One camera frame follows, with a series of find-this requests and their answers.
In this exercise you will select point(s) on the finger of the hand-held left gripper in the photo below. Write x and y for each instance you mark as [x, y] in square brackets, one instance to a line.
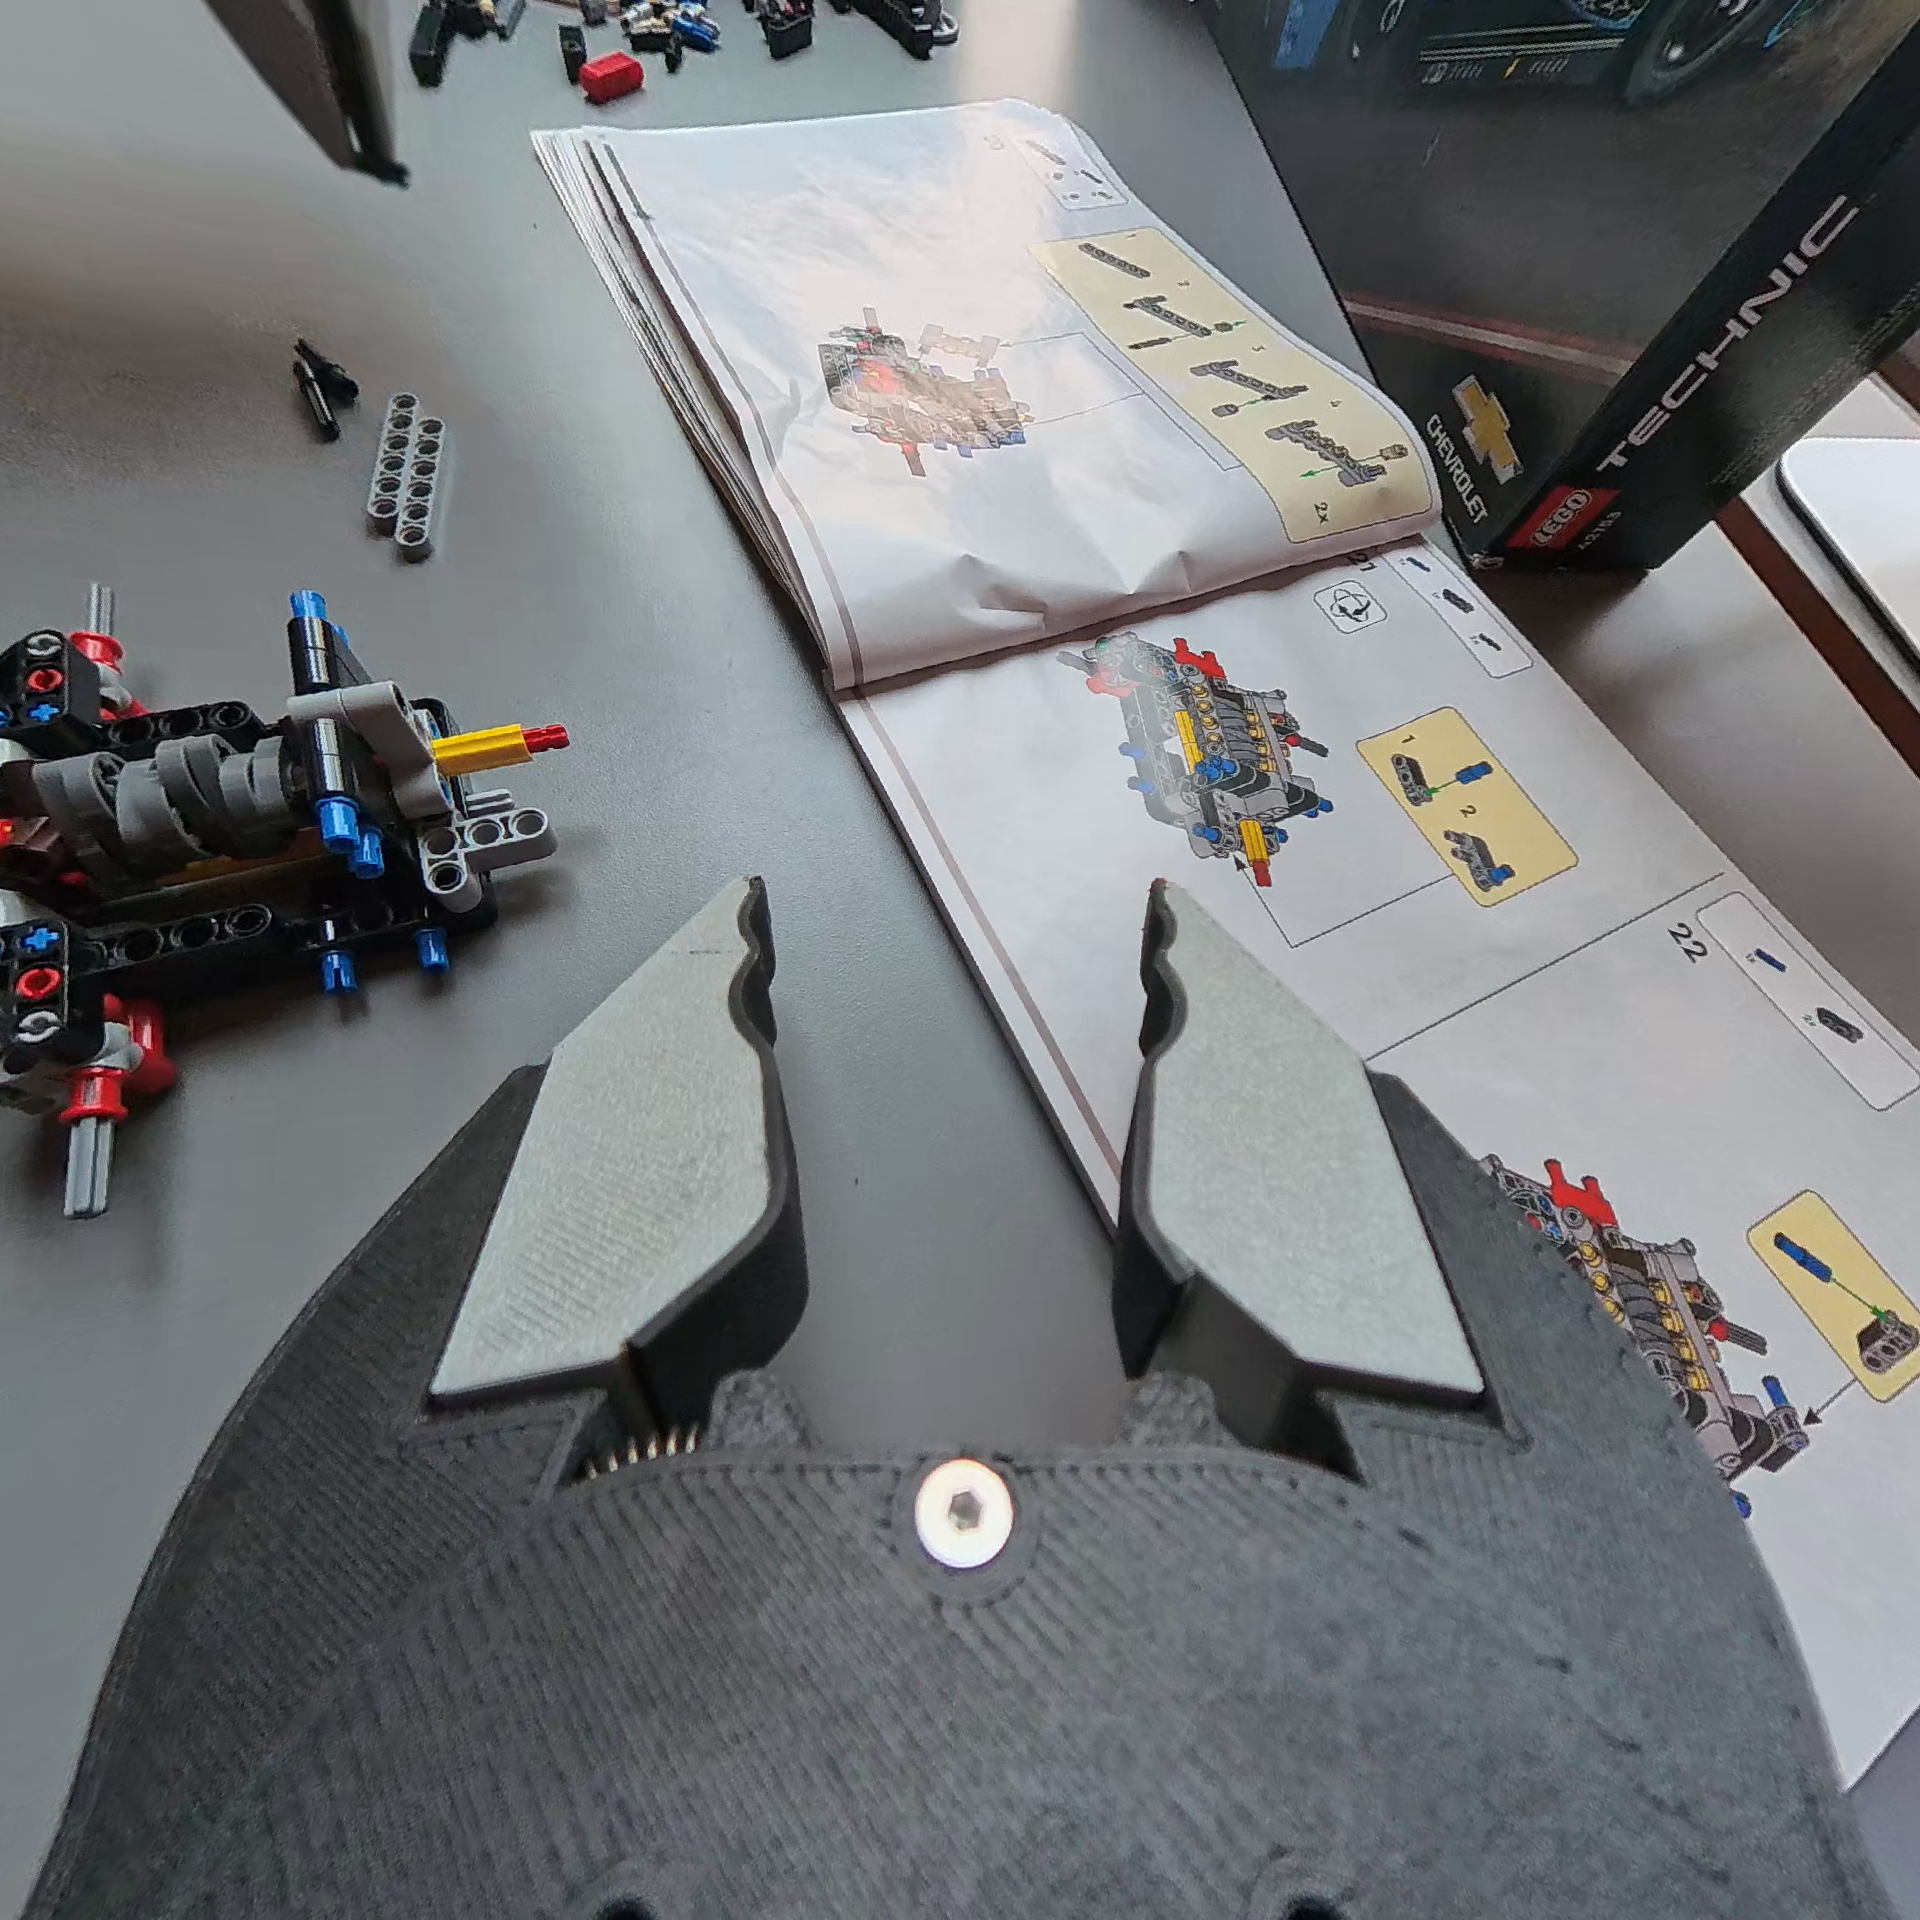
[323, 75]

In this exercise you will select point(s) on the lego chassis assembly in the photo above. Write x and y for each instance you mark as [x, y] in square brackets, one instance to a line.
[225, 779]

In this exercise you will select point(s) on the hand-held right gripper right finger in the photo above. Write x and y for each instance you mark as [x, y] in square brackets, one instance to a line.
[1289, 1200]

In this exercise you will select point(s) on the black lego pin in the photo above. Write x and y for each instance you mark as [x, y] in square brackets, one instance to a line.
[315, 393]
[342, 380]

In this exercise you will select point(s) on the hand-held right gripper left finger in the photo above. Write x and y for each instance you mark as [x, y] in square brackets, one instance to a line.
[630, 1184]

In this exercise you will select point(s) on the lego set box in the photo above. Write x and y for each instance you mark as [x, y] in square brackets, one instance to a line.
[1575, 224]

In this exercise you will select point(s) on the lego instruction booklet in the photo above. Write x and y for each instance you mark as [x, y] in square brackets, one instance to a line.
[931, 539]

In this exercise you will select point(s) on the pile of lego pieces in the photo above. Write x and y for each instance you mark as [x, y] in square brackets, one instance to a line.
[608, 75]

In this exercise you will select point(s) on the white monitor stand base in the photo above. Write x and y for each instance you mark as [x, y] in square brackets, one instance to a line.
[1860, 523]

